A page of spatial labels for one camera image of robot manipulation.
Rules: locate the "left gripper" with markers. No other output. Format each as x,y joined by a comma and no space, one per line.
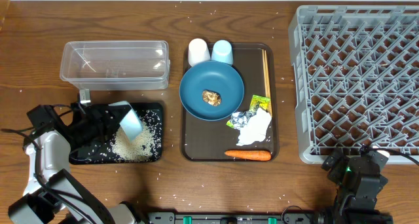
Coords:
99,118

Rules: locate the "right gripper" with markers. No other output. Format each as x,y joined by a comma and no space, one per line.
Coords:
334,173

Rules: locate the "light blue bowl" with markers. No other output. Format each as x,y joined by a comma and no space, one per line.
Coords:
131,123

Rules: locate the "dark blue plate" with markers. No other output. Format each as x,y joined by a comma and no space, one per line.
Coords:
215,77

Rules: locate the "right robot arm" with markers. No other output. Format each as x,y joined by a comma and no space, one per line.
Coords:
359,181

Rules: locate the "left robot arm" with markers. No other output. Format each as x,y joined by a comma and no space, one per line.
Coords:
51,187

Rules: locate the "grey dishwasher rack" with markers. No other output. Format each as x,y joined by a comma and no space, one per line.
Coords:
356,75

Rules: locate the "pile of rice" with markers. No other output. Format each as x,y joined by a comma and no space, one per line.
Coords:
143,148

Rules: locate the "black tray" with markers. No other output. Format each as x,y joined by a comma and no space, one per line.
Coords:
152,114

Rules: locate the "clear plastic container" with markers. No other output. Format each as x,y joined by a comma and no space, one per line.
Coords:
116,65

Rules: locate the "orange carrot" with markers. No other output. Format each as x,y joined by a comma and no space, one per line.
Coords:
249,155

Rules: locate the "white crumpled napkin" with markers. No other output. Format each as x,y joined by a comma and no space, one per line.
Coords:
255,129

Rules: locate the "wooden chopstick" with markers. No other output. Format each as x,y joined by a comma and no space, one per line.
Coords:
266,75
269,108

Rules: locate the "brown food scrap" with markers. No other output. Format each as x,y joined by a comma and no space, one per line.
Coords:
212,98

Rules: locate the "white plastic cup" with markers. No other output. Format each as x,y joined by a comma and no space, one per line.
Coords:
198,52

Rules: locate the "green yellow snack wrapper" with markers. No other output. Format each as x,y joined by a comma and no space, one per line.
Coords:
259,102

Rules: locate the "crumpled aluminium foil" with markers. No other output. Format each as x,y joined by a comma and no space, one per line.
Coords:
239,119

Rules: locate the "light blue plastic cup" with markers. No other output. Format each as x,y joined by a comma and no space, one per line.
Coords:
222,52

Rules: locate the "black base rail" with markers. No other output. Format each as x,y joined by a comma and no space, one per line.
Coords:
286,218

